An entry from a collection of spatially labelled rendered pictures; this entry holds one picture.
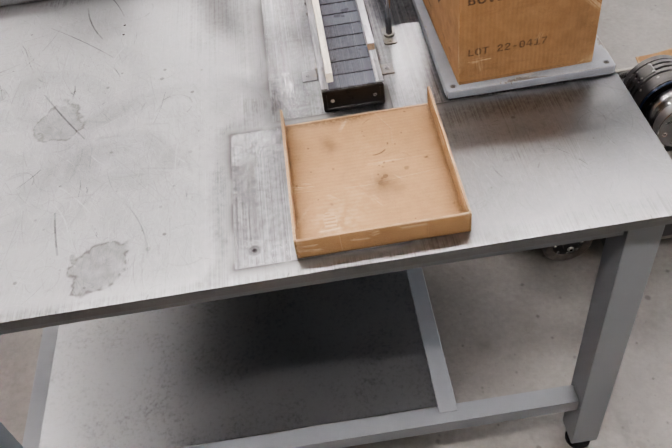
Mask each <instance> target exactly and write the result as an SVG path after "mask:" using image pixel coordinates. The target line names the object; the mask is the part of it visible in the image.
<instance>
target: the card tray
mask: <svg viewBox="0 0 672 448"><path fill-rule="evenodd" d="M427 93H428V103H424V104H417V105H411V106H405V107H398V108H392V109H386V110H380V111H373V112H367V113H361V114H354V115H348V116H342V117H335V118H329V119H323V120H317V121H310V122H304V123H298V124H291V125H285V122H284V117H283V112H282V110H280V117H281V127H282V136H283V146H284V155H285V165H286V175H287V184H288V194H289V203H290V213H291V223H292V232H293V242H294V246H295V251H296V255H297V259H300V258H307V257H313V256H319V255H325V254H332V253H338V252H344V251H350V250H357V249H363V248H369V247H375V246H382V245H388V244H394V243H400V242H407V241H413V240H419V239H425V238H432V237H438V236H444V235H450V234H457V233H463V232H469V231H471V223H472V212H471V209H470V206H469V203H468V200H467V197H466V194H465V191H464V188H463V185H462V182H461V179H460V176H459V173H458V170H457V167H456V164H455V161H454V158H453V155H452V152H451V149H450V146H449V143H448V140H447V137H446V134H445V131H444V128H443V125H442V122H441V119H440V116H439V113H438V110H437V107H436V104H435V101H434V98H433V95H432V92H431V89H430V86H428V87H427Z"/></svg>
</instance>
